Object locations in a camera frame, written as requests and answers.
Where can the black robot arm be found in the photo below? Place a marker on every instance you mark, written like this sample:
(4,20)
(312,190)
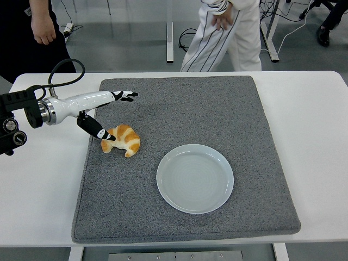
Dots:
(16,99)

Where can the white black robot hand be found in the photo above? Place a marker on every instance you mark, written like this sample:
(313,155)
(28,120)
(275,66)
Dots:
(81,100)

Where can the pale blue round plate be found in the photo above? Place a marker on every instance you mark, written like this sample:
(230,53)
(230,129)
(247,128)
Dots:
(194,179)

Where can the black office chair base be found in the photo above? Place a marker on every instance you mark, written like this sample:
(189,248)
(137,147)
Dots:
(308,8)

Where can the person's leg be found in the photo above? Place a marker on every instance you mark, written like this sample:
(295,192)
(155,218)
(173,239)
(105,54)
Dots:
(323,36)

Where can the golden croissant bread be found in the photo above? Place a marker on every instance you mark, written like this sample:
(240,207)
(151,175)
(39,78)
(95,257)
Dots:
(127,138)

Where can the person's hand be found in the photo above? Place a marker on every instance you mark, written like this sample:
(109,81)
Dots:
(224,16)
(43,30)

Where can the white power strip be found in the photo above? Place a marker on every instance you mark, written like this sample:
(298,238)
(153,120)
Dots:
(68,28)

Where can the person's forearm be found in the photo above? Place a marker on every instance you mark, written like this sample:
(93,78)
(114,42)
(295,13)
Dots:
(40,8)

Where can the grey fabric mat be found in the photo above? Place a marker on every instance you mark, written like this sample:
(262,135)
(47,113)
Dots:
(176,108)

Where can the grey metal plate with screws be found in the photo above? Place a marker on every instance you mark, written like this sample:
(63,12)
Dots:
(176,257)

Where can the white table leg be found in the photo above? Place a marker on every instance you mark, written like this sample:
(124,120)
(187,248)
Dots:
(281,253)
(75,254)

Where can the person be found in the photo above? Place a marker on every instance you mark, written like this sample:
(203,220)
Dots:
(244,40)
(16,40)

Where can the white desk leg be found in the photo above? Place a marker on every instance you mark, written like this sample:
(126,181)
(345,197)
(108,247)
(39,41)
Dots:
(169,40)
(273,51)

